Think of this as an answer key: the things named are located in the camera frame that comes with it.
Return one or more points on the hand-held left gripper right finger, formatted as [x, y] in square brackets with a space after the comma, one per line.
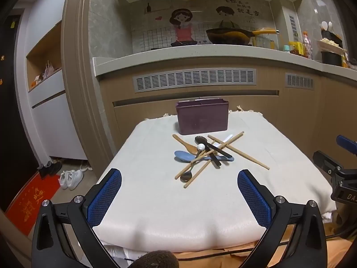
[255, 201]

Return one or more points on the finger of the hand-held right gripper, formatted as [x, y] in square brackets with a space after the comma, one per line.
[326, 159]
[347, 143]

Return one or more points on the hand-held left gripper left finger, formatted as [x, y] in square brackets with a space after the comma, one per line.
[106, 198]

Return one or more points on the black spoon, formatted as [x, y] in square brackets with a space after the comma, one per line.
[216, 160]
[200, 140]

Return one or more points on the white plastic spoon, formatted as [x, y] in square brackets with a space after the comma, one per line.
[227, 138]

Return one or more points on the metal spoon with white ball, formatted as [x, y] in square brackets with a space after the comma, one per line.
[186, 176]

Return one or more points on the wooden spoon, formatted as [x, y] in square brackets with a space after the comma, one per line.
[191, 148]

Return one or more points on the blue plastic spoon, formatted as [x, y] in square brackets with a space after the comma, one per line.
[181, 156]

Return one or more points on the purple plastic utensil holder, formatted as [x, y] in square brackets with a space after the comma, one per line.
[200, 120]

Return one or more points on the white sneaker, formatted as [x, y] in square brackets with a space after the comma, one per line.
[64, 181]
[75, 177]

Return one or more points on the white table cloth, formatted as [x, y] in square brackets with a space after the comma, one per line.
[156, 206]

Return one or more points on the black shoe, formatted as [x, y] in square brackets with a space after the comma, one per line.
[54, 168]
[44, 171]

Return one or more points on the small grey vent grille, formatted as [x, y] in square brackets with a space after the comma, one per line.
[299, 81]

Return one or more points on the red doormat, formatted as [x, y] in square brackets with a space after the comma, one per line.
[28, 206]

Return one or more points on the brown fuzzy clothing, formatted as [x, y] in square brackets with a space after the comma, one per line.
[156, 260]

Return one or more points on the black pot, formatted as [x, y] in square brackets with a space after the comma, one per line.
[331, 58]

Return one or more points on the white shelf cabinet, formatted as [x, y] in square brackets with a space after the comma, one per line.
[55, 128]

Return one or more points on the orange-capped plastic bottle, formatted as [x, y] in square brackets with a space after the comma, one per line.
[306, 46]

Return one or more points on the black utensil rack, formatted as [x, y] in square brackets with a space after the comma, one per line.
[333, 35]

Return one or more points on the teal-capped small bottle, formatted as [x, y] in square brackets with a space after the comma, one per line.
[286, 49]

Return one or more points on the white ladles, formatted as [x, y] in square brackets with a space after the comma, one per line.
[325, 25]

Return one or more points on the small yellow bottle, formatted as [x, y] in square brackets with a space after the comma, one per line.
[272, 44]

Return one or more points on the black door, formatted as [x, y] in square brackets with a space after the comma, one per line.
[11, 103]

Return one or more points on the large grey vent grille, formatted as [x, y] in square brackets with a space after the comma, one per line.
[195, 80]

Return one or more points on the grey-topped wooden kitchen counter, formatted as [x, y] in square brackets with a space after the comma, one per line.
[139, 61]

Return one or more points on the beige door frame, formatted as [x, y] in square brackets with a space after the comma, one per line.
[81, 89]

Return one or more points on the white wall-mounted unit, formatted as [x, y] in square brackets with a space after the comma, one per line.
[291, 25]

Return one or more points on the cartoon wall sticker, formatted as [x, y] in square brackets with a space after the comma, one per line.
[181, 30]

